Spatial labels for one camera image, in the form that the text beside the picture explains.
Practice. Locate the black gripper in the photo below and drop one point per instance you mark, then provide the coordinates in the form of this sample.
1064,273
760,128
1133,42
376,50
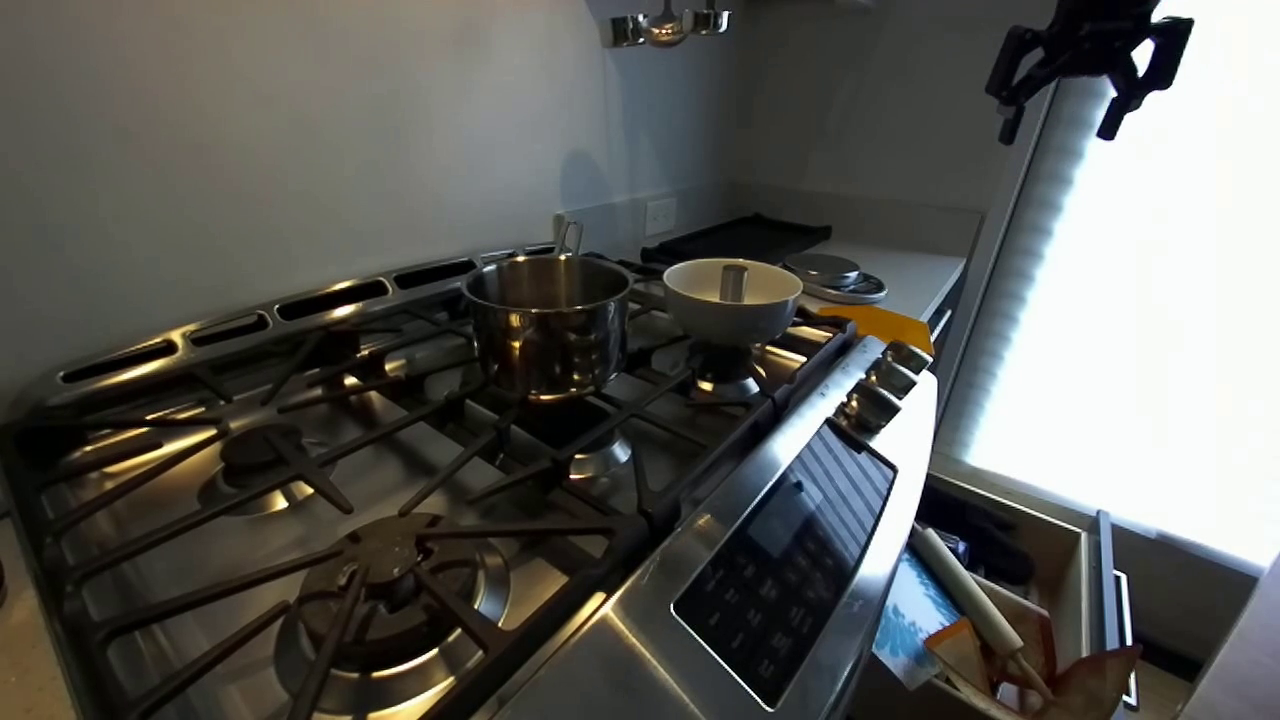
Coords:
1106,24

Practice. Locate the orange honeycomb silicone coaster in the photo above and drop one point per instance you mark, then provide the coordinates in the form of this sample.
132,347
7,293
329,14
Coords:
885,326

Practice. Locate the silver stove knob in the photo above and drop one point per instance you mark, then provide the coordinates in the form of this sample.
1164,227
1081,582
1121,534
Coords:
912,359
892,376
871,405

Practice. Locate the black stove control panel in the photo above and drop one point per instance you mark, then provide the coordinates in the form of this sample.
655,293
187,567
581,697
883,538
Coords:
784,562

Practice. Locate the stainless steel gas stove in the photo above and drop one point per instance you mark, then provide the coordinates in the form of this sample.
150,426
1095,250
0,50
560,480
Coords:
625,664

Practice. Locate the white window blind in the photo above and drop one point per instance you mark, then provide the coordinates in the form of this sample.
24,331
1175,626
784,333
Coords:
1175,333

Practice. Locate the black flat griddle pan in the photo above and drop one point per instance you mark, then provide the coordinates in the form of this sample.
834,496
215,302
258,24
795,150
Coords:
733,240

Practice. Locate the black cast iron grate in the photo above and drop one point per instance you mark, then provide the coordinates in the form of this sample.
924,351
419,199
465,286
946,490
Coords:
452,465
397,540
807,359

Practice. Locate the white ceramic bowl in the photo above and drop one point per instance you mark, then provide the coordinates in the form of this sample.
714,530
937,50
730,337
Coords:
733,317

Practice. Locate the small round gas burner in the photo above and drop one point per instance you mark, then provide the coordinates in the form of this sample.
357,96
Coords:
725,380
261,463
593,457

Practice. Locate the open white drawer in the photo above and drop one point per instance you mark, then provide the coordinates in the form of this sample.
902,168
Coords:
1068,545

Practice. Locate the wooden rolling pin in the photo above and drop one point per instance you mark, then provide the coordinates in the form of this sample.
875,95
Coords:
967,595

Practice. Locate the blue flat packet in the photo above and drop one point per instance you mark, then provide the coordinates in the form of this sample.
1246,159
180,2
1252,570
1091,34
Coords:
912,622

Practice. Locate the stainless steel pot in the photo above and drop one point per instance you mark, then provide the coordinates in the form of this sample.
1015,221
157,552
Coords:
546,341

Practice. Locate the brown crumpled paper bag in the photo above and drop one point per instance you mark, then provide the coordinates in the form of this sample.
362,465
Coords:
1095,685

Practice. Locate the dark wooden cabinet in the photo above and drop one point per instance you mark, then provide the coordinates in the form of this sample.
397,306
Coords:
1246,664

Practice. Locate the large round gas burner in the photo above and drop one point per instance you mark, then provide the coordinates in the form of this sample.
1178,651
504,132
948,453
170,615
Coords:
401,656

